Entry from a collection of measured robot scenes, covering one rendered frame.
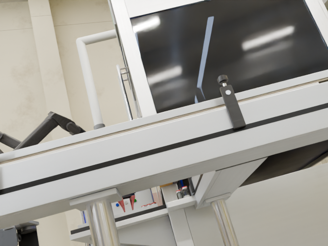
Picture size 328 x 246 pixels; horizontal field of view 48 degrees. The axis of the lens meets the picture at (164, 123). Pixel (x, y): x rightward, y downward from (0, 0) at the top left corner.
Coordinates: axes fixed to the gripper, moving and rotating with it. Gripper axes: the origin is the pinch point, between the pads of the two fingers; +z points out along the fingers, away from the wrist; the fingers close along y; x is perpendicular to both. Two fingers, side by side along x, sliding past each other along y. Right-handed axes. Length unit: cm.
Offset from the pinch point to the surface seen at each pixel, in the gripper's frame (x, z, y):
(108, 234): -123, 21, -29
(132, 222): -46.0, 11.6, -8.7
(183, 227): -53, 19, 10
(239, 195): -59, 12, 34
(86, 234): -41, 12, -27
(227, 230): -77, 24, 16
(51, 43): 282, -302, -7
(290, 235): -63, 32, 48
